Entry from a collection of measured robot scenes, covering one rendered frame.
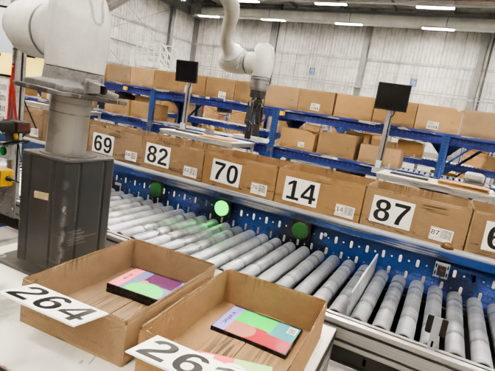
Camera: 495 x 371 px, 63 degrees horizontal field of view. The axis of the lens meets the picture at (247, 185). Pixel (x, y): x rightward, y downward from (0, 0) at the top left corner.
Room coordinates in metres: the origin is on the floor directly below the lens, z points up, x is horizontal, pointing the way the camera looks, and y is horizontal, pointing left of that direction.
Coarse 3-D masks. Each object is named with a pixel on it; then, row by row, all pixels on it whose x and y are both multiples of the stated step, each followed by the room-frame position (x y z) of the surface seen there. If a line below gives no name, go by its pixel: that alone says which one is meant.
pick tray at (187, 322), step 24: (216, 288) 0.99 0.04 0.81; (240, 288) 1.03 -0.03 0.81; (264, 288) 1.00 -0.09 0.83; (288, 288) 0.98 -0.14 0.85; (168, 312) 0.78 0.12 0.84; (192, 312) 0.88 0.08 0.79; (216, 312) 0.97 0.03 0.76; (264, 312) 1.00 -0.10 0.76; (288, 312) 0.98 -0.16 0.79; (312, 312) 0.95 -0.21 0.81; (144, 336) 0.69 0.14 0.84; (168, 336) 0.79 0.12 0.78; (192, 336) 0.84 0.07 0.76; (216, 336) 0.86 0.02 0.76; (312, 336) 0.81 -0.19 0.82; (264, 360) 0.80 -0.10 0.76; (288, 360) 0.81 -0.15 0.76
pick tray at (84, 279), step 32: (96, 256) 1.02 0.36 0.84; (128, 256) 1.14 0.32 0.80; (160, 256) 1.13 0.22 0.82; (192, 256) 1.09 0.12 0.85; (64, 288) 0.92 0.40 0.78; (96, 288) 0.99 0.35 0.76; (192, 288) 0.95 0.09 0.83; (32, 320) 0.80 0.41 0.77; (96, 320) 0.73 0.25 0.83; (128, 320) 0.72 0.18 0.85; (96, 352) 0.73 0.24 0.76
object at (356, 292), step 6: (372, 264) 1.42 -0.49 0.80; (366, 270) 1.32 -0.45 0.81; (372, 270) 1.46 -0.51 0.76; (366, 276) 1.33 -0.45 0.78; (372, 276) 1.50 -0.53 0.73; (360, 282) 1.22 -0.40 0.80; (366, 282) 1.37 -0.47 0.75; (354, 288) 1.15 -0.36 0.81; (360, 288) 1.25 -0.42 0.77; (354, 294) 1.16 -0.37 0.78; (360, 294) 1.29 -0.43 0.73; (354, 300) 1.19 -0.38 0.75; (348, 306) 1.12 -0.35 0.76; (354, 306) 1.21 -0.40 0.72; (348, 312) 1.12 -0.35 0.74
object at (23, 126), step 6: (6, 120) 1.63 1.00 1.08; (12, 120) 1.61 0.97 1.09; (18, 120) 1.65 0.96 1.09; (0, 126) 1.63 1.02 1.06; (6, 126) 1.61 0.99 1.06; (12, 126) 1.60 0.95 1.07; (18, 126) 1.59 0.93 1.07; (24, 126) 1.62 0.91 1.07; (6, 132) 1.63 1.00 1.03; (12, 132) 1.61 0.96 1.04; (18, 132) 1.60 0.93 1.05; (24, 132) 1.62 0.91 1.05; (6, 138) 1.63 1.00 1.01; (12, 138) 1.63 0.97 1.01; (6, 144) 1.63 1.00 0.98; (12, 144) 1.66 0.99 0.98
